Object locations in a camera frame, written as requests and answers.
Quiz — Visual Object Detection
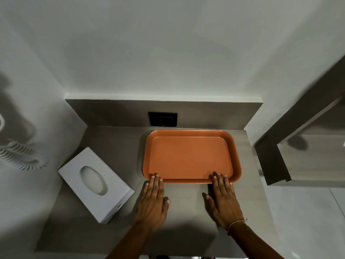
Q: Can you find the person's left hand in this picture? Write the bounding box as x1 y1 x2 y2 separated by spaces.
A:
134 174 171 231

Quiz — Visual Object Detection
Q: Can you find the person's right hand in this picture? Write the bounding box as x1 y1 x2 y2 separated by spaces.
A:
202 171 246 231

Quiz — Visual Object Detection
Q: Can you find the person's right forearm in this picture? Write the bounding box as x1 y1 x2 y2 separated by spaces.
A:
227 222 286 259

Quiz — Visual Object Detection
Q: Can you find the person's left forearm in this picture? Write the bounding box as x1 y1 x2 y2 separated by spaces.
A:
106 223 160 259

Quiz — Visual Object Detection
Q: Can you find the orange plastic tray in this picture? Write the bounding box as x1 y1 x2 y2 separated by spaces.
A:
142 129 242 185

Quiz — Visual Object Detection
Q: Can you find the white tissue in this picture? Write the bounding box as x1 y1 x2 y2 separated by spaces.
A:
80 166 108 196

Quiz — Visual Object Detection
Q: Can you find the white tissue box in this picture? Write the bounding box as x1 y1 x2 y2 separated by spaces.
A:
58 147 135 224

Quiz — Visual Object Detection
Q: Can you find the grey wooden cabinet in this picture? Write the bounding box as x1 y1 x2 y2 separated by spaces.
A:
254 55 345 188

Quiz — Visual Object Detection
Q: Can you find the thin string bracelet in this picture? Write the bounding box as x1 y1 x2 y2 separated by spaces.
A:
227 218 249 237

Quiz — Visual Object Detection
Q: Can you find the black wall socket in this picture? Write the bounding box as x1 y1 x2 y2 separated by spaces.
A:
148 112 178 128

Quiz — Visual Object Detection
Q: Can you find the white coiled cord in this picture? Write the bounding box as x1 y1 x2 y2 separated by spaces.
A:
0 113 49 171

